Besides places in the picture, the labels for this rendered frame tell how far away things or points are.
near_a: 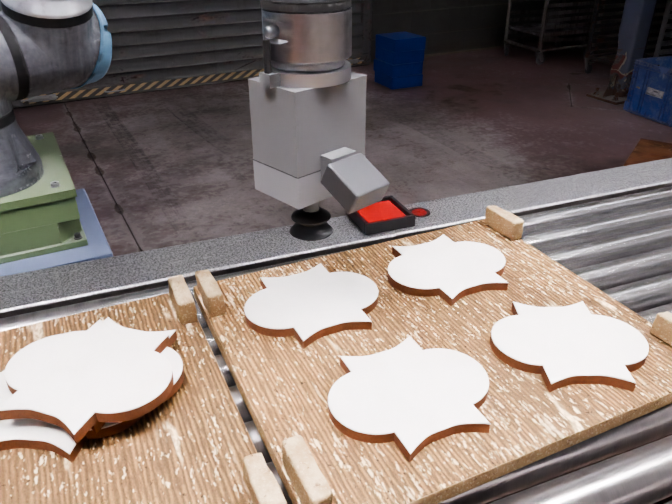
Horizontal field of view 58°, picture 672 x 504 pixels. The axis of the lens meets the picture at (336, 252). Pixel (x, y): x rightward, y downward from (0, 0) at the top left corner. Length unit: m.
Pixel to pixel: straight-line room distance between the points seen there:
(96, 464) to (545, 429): 0.36
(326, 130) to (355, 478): 0.28
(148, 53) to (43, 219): 4.42
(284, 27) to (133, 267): 0.40
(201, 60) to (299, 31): 4.94
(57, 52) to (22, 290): 0.34
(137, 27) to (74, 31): 4.34
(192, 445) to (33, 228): 0.52
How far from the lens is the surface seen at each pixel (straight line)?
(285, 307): 0.63
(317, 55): 0.51
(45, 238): 0.96
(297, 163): 0.52
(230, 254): 0.80
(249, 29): 5.54
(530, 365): 0.59
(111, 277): 0.79
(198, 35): 5.40
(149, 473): 0.50
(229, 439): 0.51
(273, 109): 0.53
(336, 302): 0.64
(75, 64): 0.97
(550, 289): 0.72
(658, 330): 0.68
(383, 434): 0.50
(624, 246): 0.89
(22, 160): 0.98
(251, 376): 0.57
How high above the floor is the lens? 1.30
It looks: 29 degrees down
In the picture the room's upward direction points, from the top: straight up
